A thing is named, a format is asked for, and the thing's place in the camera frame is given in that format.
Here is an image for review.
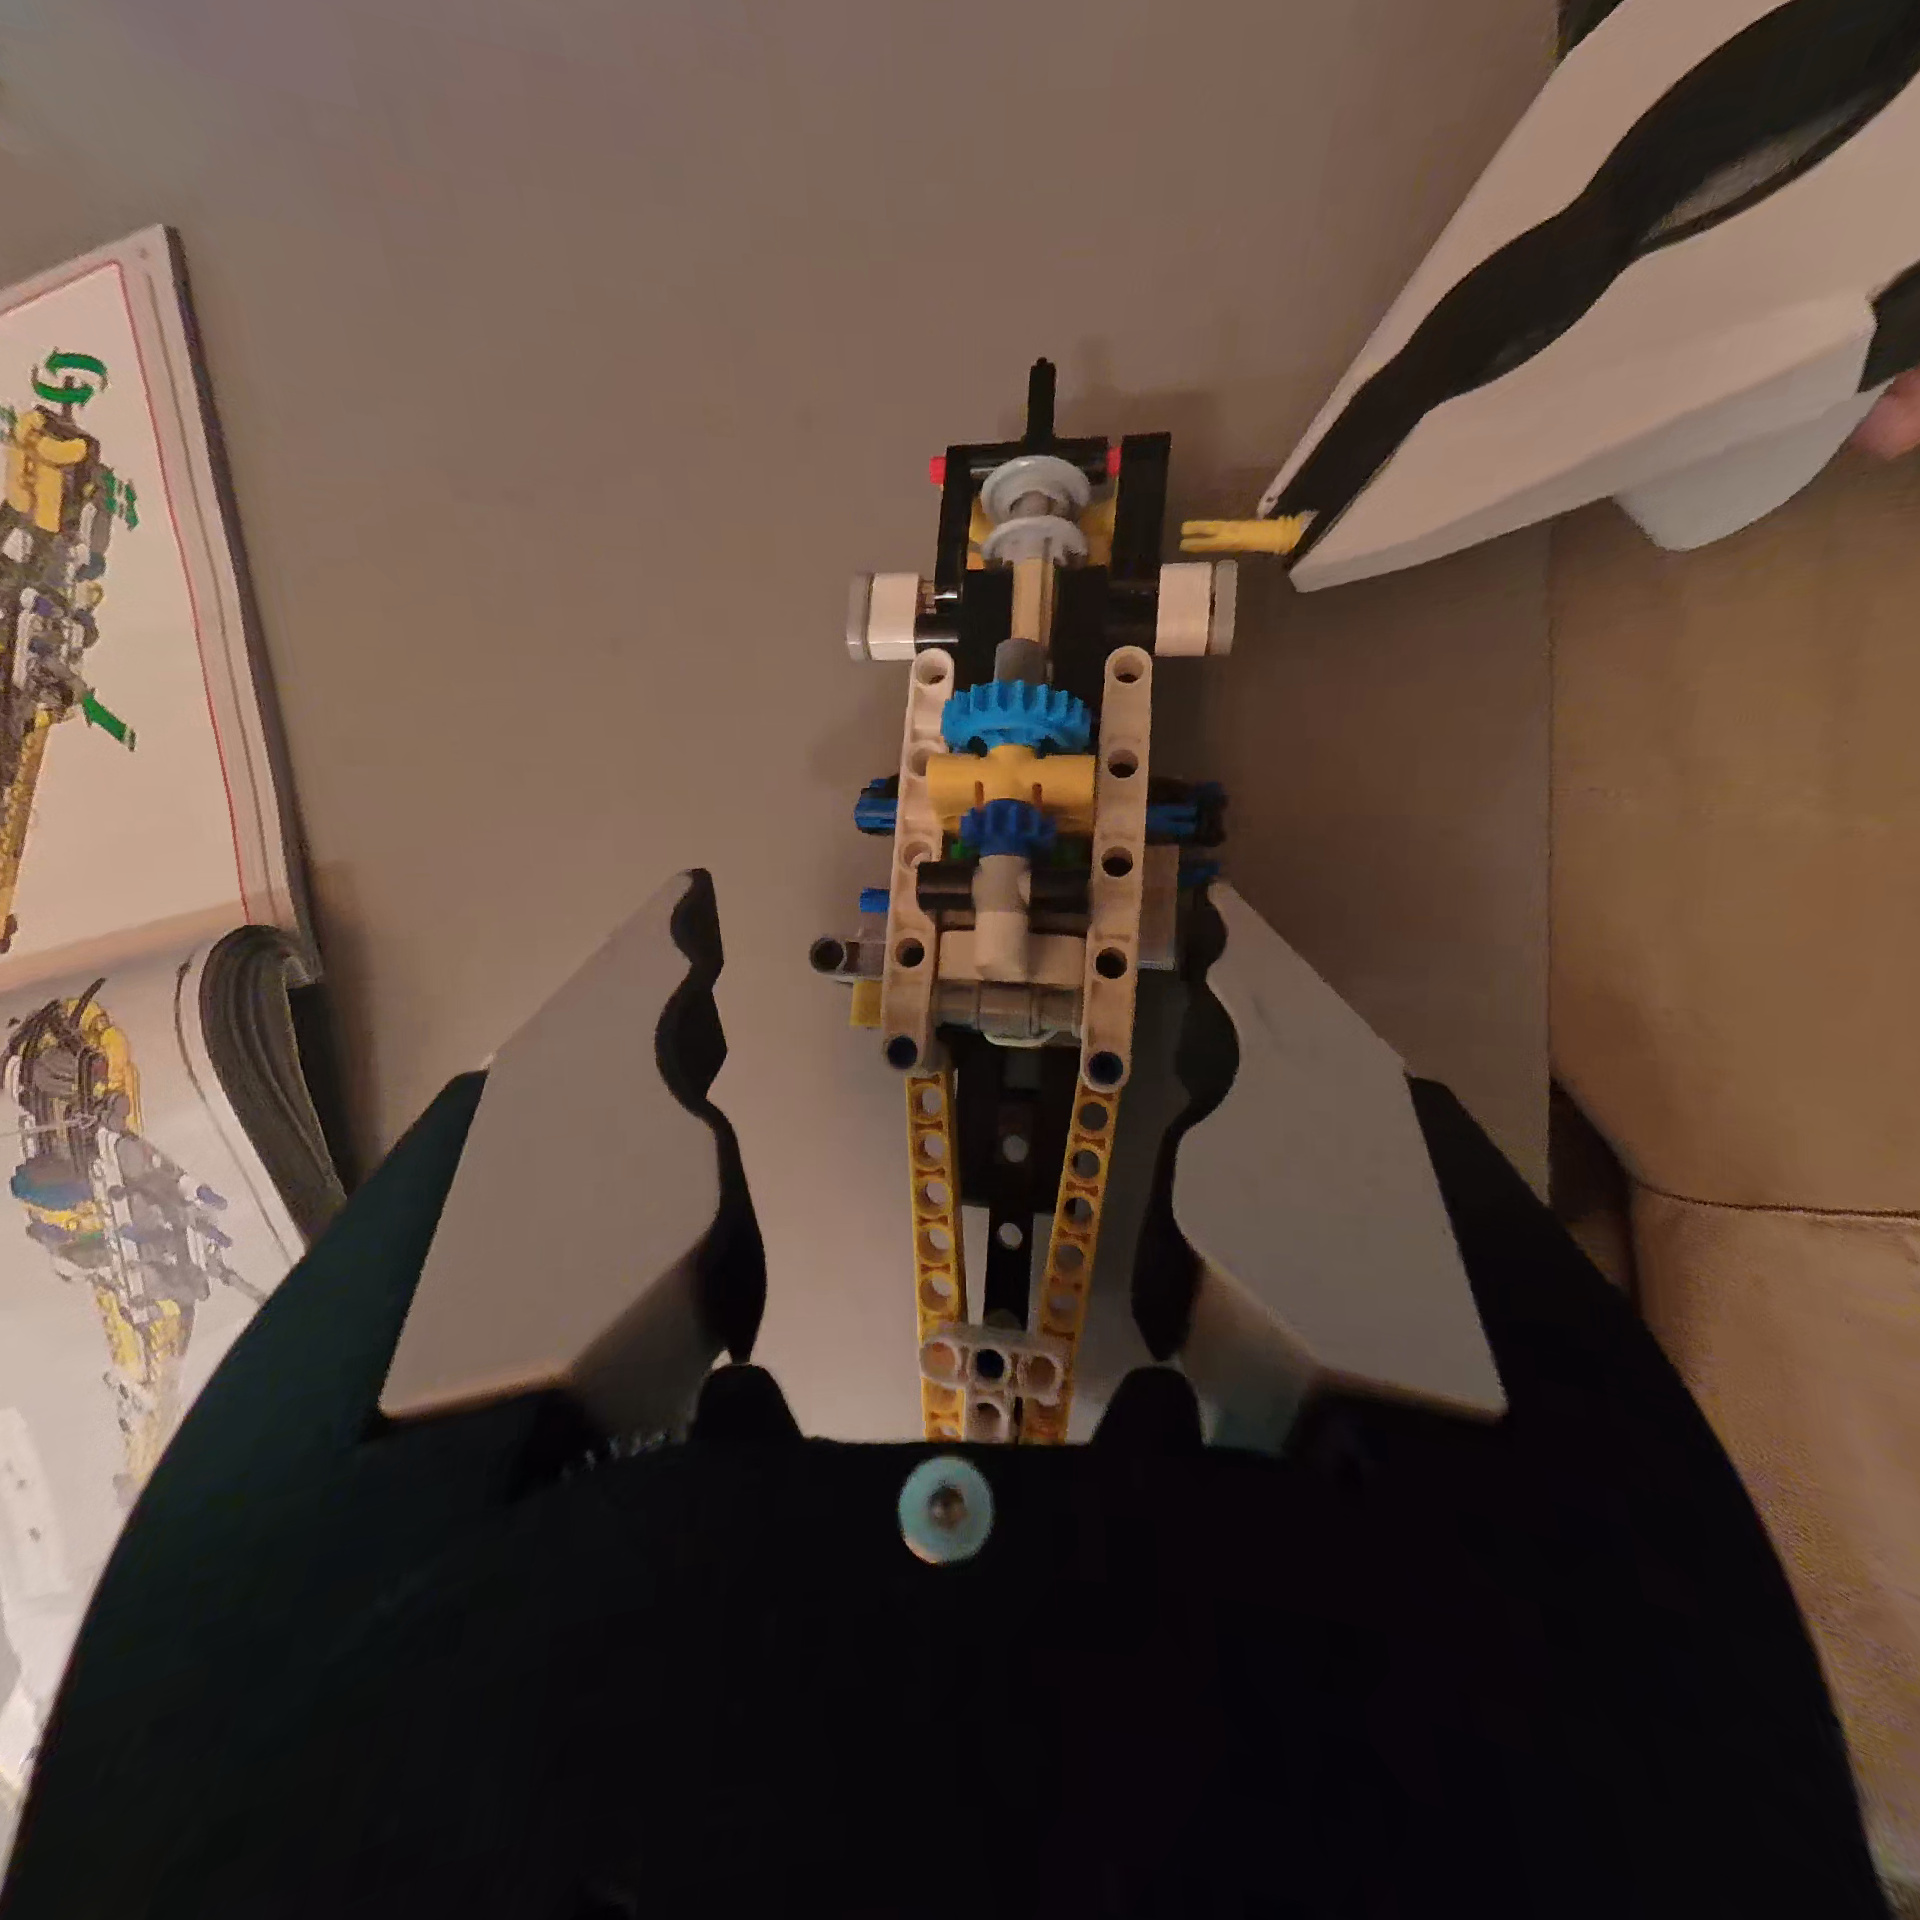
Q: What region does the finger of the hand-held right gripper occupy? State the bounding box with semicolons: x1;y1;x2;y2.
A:
1284;90;1920;593
1256;0;1920;519

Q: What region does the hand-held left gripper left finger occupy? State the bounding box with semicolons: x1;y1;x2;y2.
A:
380;867;769;1446

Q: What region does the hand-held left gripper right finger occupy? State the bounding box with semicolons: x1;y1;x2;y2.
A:
1128;882;1505;1451

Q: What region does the yellow white lego technic model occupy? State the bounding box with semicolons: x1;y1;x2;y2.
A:
809;359;1241;1451

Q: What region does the open lego instruction booklet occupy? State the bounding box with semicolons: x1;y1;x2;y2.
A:
0;225;354;1787

